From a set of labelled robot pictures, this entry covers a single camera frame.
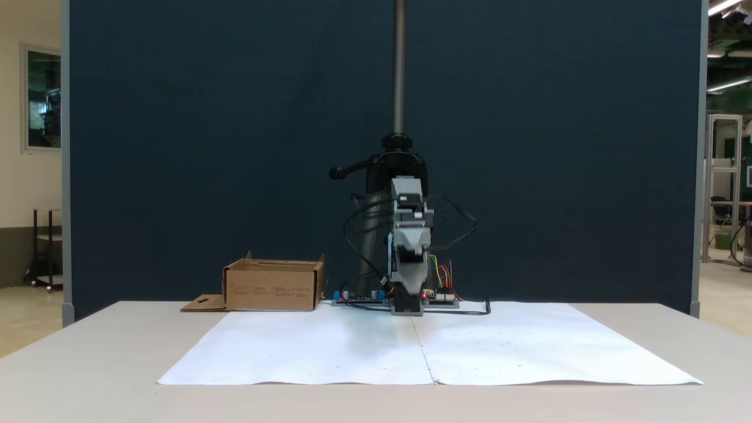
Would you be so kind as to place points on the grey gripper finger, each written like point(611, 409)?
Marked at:
point(410, 276)

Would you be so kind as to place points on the camera stand pole with clamp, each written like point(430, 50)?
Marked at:
point(399, 70)

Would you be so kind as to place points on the dark blue partition panel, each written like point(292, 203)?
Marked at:
point(176, 147)

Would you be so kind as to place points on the aluminium frame rack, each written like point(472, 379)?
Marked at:
point(712, 176)

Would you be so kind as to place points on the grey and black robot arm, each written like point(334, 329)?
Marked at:
point(406, 191)

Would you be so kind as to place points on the framed wall window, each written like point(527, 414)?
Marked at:
point(44, 100)

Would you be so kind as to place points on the black shelf cart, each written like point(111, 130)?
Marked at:
point(47, 235)

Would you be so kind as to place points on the blue circuit board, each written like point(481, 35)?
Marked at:
point(358, 298)

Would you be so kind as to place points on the brown cardboard box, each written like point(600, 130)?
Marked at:
point(270, 288)

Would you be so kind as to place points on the white paper sheet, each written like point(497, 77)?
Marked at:
point(305, 346)
point(558, 346)

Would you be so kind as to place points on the ceiling light strip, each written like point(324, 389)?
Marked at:
point(728, 84)
point(725, 6)

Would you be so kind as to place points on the black office chair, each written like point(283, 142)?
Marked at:
point(721, 211)

